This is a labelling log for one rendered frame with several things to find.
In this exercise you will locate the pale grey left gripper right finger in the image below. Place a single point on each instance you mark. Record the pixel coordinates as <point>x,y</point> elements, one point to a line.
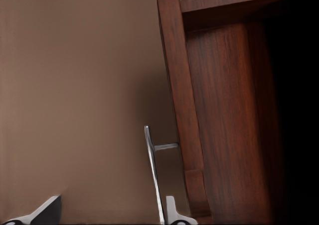
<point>172,211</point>

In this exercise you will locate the dark red wooden drawer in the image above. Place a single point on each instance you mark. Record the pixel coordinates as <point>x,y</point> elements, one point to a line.
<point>224,115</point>

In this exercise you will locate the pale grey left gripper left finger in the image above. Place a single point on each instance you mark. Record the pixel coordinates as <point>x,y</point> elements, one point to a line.
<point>46,210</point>

